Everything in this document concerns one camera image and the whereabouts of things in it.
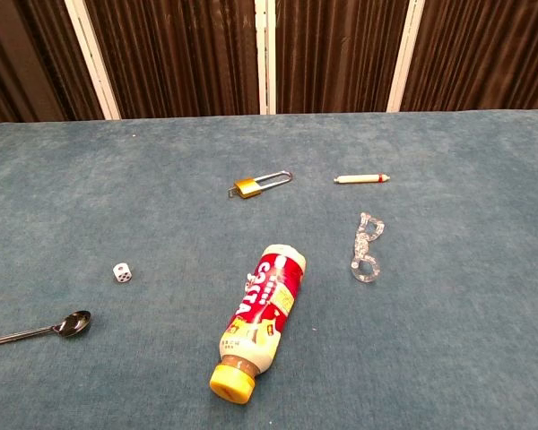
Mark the white sausage stick red ends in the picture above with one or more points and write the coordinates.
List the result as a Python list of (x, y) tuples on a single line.
[(361, 179)]

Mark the brass long-shackle padlock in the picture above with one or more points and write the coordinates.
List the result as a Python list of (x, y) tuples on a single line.
[(247, 187)]

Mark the bottle with yellow cap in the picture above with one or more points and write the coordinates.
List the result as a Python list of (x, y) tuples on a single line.
[(260, 304)]

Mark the white die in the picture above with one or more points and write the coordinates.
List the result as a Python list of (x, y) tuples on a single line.
[(122, 272)]

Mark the metal spoon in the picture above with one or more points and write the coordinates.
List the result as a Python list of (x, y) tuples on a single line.
[(74, 323)]

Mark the dark brown pleated curtain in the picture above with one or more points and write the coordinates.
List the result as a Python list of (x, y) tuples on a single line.
[(184, 54)]

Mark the white partition frame post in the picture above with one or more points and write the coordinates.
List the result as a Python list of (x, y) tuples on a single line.
[(405, 56), (92, 58), (265, 56)]

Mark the blue table cloth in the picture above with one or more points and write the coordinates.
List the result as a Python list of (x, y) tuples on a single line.
[(269, 291)]

